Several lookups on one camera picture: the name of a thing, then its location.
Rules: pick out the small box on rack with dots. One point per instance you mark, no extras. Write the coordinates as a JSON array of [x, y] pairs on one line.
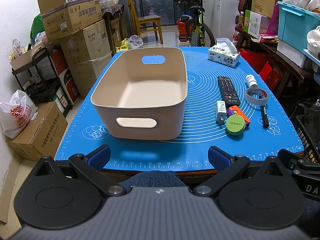
[[26, 58]]

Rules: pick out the white red plastic bag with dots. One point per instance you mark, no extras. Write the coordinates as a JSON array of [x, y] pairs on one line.
[[16, 113]]

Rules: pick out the white refrigerator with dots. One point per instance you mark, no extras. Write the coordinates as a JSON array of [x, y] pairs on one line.
[[220, 17]]

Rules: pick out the orange purple folding toy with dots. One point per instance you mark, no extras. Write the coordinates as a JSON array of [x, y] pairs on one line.
[[235, 110]]

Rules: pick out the large stacked cardboard box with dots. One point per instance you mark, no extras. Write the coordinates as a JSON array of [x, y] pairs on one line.
[[87, 53]]

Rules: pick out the black plastic crate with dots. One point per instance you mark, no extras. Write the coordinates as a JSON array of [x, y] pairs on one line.
[[305, 119]]

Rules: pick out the white usb charger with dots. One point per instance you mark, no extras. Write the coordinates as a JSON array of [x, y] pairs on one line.
[[220, 112]]

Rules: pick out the black remote control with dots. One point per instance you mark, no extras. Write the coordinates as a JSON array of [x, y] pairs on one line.
[[228, 92]]

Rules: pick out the yellow oil jug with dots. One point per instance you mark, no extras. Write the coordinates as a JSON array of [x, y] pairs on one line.
[[125, 45]]

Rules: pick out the green black bicycle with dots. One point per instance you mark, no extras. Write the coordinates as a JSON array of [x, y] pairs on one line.
[[191, 27]]

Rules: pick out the wooden chair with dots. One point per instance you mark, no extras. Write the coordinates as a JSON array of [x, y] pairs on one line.
[[146, 23]]

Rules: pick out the black marker pen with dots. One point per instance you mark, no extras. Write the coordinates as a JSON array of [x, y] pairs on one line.
[[264, 116]]

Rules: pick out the dark wooden side table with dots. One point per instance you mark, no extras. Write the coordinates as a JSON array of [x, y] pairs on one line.
[[296, 84]]

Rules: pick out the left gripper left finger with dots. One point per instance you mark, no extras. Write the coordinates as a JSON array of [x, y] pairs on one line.
[[88, 168]]

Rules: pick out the green white carton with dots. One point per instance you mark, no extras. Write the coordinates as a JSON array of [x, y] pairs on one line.
[[252, 23]]

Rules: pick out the red gift bag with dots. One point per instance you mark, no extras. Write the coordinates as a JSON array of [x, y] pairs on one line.
[[270, 76]]

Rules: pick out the white pill bottle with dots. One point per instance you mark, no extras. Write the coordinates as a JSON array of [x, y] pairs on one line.
[[251, 81]]

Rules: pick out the beige plastic storage bin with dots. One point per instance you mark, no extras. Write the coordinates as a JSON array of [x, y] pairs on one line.
[[142, 94]]

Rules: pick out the blue silicone baking mat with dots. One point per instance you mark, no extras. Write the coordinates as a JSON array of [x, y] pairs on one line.
[[189, 151]]

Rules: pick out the grey tape roll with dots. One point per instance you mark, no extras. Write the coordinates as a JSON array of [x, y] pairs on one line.
[[256, 96]]

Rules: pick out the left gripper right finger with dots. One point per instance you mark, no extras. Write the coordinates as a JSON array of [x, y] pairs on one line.
[[229, 170]]

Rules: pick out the floor cardboard box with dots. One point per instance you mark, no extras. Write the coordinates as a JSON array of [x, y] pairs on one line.
[[42, 135]]

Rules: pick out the blue jeans knee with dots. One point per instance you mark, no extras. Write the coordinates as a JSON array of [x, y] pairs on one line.
[[153, 179]]

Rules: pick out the black metal shelf rack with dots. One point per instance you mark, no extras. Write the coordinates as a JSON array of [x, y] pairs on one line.
[[43, 90]]

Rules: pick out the white tissue box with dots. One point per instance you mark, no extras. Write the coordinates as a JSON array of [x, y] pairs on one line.
[[224, 52]]

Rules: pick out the green round tin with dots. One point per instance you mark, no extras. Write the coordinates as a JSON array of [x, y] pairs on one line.
[[235, 124]]

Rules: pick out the open top cardboard box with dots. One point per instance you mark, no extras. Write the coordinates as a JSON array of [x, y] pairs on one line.
[[66, 17]]

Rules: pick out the teal plastic storage bin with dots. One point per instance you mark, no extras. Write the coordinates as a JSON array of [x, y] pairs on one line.
[[294, 25]]

